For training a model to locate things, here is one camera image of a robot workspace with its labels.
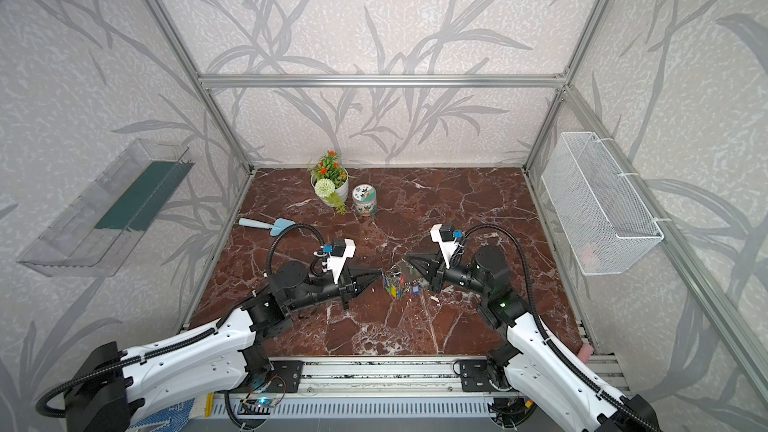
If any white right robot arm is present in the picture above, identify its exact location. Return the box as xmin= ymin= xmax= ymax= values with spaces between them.
xmin=406 ymin=224 xmax=660 ymax=431

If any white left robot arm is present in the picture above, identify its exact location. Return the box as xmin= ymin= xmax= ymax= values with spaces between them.
xmin=35 ymin=223 xmax=382 ymax=431

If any printed snack jar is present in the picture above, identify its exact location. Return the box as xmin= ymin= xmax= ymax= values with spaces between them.
xmin=352 ymin=184 xmax=378 ymax=217

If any light blue toy trowel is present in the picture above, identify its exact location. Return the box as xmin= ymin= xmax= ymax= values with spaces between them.
xmin=238 ymin=218 xmax=294 ymax=237

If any potted artificial flower plant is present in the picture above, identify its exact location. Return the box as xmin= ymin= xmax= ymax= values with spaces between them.
xmin=308 ymin=150 xmax=349 ymax=215

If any green circuit board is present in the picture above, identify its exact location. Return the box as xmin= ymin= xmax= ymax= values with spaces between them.
xmin=237 ymin=396 xmax=283 ymax=417

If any blue dotted work glove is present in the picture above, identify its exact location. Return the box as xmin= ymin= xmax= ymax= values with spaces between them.
xmin=127 ymin=399 xmax=195 ymax=432

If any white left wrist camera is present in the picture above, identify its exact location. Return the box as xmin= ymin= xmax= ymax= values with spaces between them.
xmin=320 ymin=239 xmax=356 ymax=284

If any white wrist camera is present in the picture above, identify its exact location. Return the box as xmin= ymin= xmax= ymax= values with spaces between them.
xmin=320 ymin=239 xmax=356 ymax=284
xmin=430 ymin=223 xmax=464 ymax=270

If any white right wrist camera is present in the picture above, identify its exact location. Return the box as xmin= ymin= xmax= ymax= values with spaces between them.
xmin=430 ymin=223 xmax=464 ymax=270

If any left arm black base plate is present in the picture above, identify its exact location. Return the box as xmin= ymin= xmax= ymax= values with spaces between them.
xmin=254 ymin=360 xmax=304 ymax=394

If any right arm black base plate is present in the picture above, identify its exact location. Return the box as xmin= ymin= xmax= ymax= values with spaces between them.
xmin=455 ymin=359 xmax=512 ymax=393

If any white wire mesh basket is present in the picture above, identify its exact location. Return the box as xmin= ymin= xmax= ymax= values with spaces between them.
xmin=542 ymin=131 xmax=664 ymax=276

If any clear plastic wall tray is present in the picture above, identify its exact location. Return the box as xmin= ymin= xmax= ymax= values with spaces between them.
xmin=17 ymin=139 xmax=194 ymax=278

